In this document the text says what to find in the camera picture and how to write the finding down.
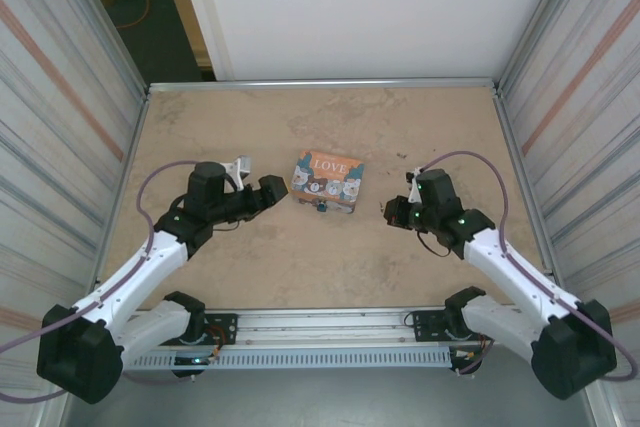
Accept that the aluminium table frame rail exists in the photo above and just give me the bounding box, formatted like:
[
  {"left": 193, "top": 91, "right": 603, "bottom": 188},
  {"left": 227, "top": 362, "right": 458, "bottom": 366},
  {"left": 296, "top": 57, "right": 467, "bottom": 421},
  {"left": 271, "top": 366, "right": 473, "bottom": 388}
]
[{"left": 146, "top": 77, "right": 502, "bottom": 94}]

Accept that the wooden door frame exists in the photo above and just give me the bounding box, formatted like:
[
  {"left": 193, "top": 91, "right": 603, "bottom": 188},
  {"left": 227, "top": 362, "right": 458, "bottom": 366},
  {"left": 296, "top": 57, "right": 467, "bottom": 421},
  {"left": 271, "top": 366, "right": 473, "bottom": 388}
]
[{"left": 153, "top": 0, "right": 236, "bottom": 82}]

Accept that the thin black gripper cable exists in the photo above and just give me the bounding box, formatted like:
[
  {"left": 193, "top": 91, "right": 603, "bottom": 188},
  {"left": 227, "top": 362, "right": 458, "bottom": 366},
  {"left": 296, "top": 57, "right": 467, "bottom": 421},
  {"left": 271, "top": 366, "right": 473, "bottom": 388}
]
[{"left": 417, "top": 229, "right": 454, "bottom": 259}]

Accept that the slotted grey cable duct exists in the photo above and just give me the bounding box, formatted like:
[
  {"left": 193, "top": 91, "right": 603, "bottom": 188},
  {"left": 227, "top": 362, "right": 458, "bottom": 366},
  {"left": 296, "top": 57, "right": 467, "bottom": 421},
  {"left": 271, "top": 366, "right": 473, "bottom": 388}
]
[{"left": 122, "top": 348, "right": 455, "bottom": 372}]

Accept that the translucent corrugated side panel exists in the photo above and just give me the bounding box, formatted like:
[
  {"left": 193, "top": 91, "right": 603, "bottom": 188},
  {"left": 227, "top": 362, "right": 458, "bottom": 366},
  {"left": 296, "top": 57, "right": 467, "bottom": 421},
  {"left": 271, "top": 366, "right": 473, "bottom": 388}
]
[
  {"left": 492, "top": 0, "right": 640, "bottom": 427},
  {"left": 0, "top": 0, "right": 151, "bottom": 427}
]

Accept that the orange floor cable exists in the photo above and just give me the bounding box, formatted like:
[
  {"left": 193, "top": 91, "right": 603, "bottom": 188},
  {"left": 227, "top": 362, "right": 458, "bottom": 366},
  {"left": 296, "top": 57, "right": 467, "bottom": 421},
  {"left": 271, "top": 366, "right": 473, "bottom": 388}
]
[{"left": 117, "top": 0, "right": 153, "bottom": 31}]

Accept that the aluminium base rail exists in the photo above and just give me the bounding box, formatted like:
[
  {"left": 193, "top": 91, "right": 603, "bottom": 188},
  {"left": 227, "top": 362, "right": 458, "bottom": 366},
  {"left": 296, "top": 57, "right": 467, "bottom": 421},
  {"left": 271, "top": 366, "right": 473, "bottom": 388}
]
[{"left": 128, "top": 309, "right": 497, "bottom": 349}]

